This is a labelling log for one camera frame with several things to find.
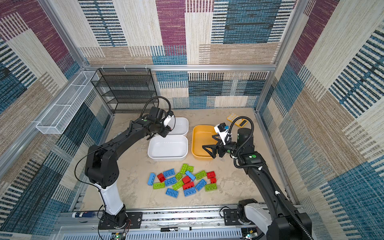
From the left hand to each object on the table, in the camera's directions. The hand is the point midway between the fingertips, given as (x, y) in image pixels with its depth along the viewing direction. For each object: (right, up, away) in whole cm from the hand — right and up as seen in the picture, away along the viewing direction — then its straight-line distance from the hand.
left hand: (167, 126), depth 92 cm
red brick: (-2, -28, -9) cm, 29 cm away
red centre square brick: (+12, -30, -7) cm, 33 cm away
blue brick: (+2, -26, -6) cm, 27 cm away
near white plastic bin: (+2, -14, +4) cm, 15 cm away
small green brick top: (+14, -25, -2) cm, 29 cm away
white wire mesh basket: (-49, +3, -21) cm, 53 cm away
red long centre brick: (+14, -32, -10) cm, 36 cm away
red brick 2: (+26, -28, -6) cm, 38 cm away
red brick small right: (+27, -30, -7) cm, 41 cm away
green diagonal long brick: (+7, -32, -8) cm, 34 cm away
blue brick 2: (+3, -31, -7) cm, 32 cm away
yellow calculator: (+51, +3, +19) cm, 54 cm away
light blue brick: (-8, -29, -7) cm, 31 cm away
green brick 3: (+25, -33, -10) cm, 43 cm away
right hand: (+23, -8, -17) cm, 30 cm away
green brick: (-3, -33, -7) cm, 34 cm away
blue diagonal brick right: (+20, -32, -9) cm, 39 cm away
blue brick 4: (+13, -35, -11) cm, 39 cm away
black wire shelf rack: (-32, +26, +16) cm, 44 cm away
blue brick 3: (+4, -36, -10) cm, 38 cm away
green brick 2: (+20, -28, -5) cm, 35 cm away
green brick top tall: (+10, -25, -3) cm, 27 cm away
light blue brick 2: (+15, -28, -7) cm, 33 cm away
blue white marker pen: (-38, -43, -18) cm, 60 cm away
